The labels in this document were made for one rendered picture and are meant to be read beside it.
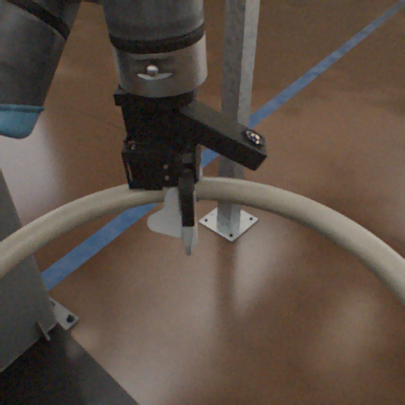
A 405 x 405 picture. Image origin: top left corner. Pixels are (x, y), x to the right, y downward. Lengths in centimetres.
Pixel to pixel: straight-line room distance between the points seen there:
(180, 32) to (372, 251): 27
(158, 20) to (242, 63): 113
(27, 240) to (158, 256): 134
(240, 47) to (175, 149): 105
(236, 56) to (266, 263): 83
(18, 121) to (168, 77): 14
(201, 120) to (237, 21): 104
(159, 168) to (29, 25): 18
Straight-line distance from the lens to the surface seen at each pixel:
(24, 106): 43
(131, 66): 40
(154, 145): 46
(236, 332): 157
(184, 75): 40
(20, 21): 43
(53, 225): 49
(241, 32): 146
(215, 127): 44
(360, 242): 45
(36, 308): 154
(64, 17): 45
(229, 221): 188
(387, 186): 236
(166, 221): 50
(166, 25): 38
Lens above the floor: 131
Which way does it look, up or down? 40 degrees down
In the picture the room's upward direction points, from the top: straight up
